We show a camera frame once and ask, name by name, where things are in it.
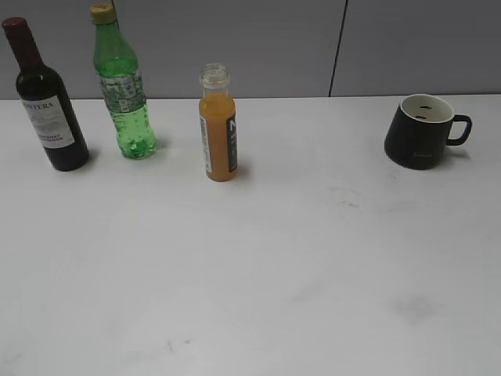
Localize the orange juice bottle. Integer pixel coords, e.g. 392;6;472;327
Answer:
199;63;238;182

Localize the black mug white interior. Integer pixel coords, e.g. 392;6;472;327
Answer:
384;94;473;170

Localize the green plastic soda bottle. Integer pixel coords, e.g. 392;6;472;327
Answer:
90;3;157;160

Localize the red wine bottle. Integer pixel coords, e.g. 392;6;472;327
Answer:
2;17;89;172

